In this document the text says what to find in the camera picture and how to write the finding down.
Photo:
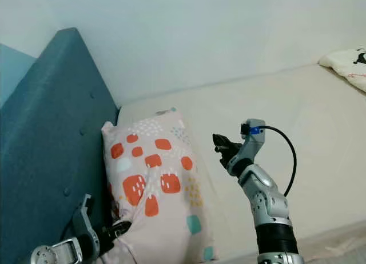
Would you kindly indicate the pink pillow with orange patches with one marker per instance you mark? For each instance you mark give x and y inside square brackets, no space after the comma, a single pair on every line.
[174,224]

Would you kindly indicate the cream cartoon print blanket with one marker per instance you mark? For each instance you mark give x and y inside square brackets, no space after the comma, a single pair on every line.
[349,67]

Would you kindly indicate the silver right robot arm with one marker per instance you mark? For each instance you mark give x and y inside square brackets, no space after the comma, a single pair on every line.
[269,204]

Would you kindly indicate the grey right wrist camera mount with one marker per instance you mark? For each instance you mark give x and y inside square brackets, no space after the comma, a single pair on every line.
[251,143]

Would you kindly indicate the teal upholstered bed frame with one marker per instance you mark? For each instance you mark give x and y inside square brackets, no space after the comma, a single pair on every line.
[57,155]

